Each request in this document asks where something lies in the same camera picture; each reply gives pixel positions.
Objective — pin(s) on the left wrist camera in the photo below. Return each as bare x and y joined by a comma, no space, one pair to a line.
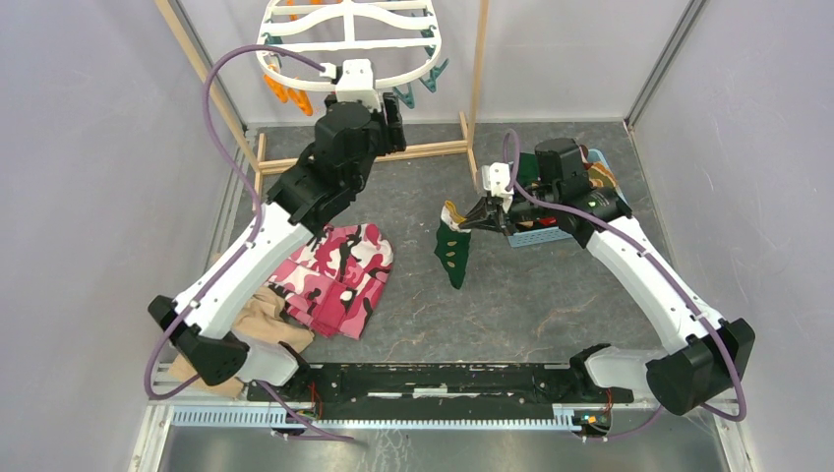
357,84

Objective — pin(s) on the white clip hanger frame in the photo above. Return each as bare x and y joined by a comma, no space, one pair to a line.
354,29

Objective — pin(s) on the wooden hanger stand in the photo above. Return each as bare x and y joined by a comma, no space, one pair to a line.
174,15

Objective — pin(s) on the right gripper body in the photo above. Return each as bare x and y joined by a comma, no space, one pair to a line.
506,219

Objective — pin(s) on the orange clothespin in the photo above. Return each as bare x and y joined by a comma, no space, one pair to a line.
277,89
301,100

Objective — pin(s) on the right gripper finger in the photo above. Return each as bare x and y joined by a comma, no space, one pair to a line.
472,224
483,210

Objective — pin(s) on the light blue plastic basket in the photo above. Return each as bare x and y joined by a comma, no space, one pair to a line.
546,230

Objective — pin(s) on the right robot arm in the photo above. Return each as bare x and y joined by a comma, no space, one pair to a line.
703,357

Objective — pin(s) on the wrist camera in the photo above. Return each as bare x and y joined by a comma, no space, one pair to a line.
495,179
357,84

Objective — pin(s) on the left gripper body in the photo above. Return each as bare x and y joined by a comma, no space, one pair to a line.
390,138

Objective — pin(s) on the teal clothespin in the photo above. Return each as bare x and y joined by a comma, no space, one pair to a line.
430,82
405,95

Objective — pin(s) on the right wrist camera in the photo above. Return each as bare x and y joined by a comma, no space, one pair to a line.
495,179

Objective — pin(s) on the pink camouflage cloth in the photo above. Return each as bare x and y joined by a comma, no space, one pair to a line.
335,282

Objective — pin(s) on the green sock with yellow cuff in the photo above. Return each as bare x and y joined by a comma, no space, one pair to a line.
453,245

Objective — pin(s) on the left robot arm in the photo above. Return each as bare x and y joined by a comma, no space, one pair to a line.
324,181

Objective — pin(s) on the brown tan socks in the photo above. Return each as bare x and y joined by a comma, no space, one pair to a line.
600,176

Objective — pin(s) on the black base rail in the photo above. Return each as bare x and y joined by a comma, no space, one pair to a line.
446,391

